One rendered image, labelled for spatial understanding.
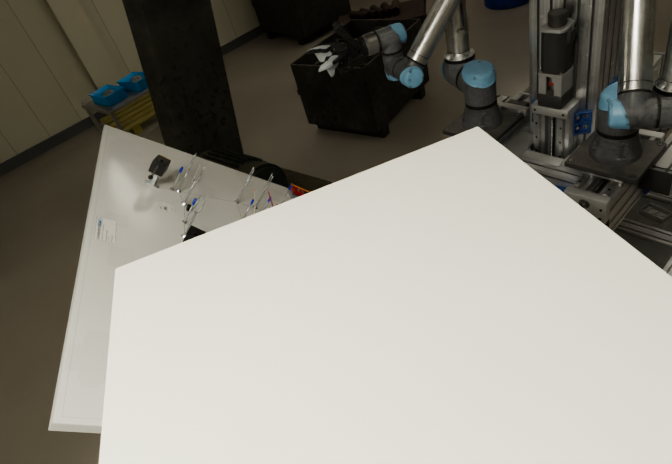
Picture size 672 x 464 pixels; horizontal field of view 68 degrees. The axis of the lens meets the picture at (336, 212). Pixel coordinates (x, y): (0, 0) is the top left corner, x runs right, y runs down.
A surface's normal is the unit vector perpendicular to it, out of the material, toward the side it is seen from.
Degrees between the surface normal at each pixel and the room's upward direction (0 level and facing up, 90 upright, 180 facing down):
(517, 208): 0
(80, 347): 45
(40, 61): 90
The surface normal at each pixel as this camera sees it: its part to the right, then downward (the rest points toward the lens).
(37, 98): 0.67, 0.32
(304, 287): -0.24, -0.76
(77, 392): 0.49, -0.80
